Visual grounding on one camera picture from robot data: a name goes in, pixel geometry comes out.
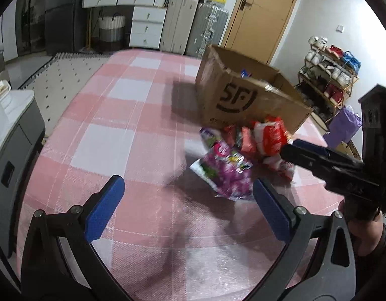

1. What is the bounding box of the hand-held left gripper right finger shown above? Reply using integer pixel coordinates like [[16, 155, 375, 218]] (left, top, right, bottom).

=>
[[235, 178, 358, 301]]

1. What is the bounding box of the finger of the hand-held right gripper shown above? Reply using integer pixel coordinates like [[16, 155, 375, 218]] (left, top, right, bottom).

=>
[[280, 143, 363, 180], [292, 139, 331, 158]]

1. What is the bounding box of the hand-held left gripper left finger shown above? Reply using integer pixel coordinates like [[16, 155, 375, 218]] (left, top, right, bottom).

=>
[[20, 176, 134, 301]]

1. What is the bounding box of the pink candy bag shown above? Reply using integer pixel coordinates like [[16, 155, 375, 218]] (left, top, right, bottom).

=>
[[191, 141, 255, 202]]

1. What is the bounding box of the purple green snack packet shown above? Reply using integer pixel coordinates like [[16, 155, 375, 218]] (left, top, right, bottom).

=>
[[200, 127, 219, 147]]

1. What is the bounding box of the brown cardboard box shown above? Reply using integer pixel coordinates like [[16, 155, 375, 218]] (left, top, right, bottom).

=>
[[196, 44, 314, 135]]

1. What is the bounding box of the person's right hand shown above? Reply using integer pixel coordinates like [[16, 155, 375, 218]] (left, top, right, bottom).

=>
[[337, 199, 385, 257]]

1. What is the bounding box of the white round bin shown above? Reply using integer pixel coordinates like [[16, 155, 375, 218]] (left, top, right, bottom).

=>
[[311, 113, 331, 137]]

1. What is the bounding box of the open printed cardboard box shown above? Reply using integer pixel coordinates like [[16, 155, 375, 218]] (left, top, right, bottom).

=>
[[336, 139, 363, 160]]

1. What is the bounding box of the purple bag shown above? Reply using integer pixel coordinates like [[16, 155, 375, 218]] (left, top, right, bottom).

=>
[[323, 105, 363, 149]]

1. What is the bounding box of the wooden shoe rack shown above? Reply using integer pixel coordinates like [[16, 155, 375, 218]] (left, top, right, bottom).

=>
[[297, 36, 360, 123]]

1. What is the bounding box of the pink plaid tablecloth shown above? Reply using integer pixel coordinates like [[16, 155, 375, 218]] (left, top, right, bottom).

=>
[[17, 49, 347, 301]]

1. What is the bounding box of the grey cabinet with white top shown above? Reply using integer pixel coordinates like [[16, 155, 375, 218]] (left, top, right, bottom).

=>
[[0, 89, 46, 259]]

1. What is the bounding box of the cream dotted rug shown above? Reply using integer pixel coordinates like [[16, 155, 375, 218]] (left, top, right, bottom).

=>
[[19, 53, 113, 135]]

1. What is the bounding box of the wooden door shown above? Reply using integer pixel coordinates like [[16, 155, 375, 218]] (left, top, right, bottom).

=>
[[220, 0, 303, 66]]

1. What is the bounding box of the plastic food container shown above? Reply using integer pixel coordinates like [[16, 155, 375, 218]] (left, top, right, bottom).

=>
[[0, 81, 12, 101]]

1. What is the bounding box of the silver suitcase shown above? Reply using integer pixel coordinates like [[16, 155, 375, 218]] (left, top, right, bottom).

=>
[[185, 2, 229, 58]]

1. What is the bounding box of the beige suitcase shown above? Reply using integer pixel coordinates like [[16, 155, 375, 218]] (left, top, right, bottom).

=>
[[159, 0, 199, 54]]

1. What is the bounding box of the grey white laundry basket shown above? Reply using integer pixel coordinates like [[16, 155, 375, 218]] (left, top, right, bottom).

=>
[[98, 13, 126, 43]]

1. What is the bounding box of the white desk with drawers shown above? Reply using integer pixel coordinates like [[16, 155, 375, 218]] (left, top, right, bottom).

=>
[[82, 0, 168, 49]]

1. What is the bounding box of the dark refrigerator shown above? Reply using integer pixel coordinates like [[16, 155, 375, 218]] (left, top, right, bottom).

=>
[[16, 0, 87, 58]]

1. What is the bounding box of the yellow broom handle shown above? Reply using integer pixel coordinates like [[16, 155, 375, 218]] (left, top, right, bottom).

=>
[[86, 6, 95, 51]]

